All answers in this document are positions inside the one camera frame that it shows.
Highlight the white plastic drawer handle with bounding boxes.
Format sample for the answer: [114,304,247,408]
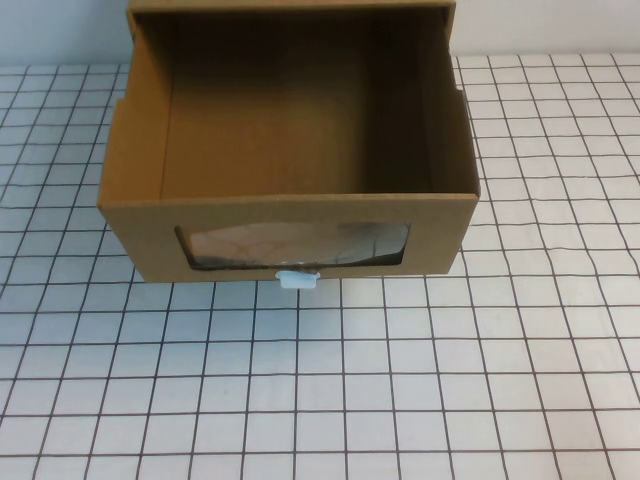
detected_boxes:
[276,269,321,291]

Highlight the brown cardboard drawer with window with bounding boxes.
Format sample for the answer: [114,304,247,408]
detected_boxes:
[96,10,484,286]

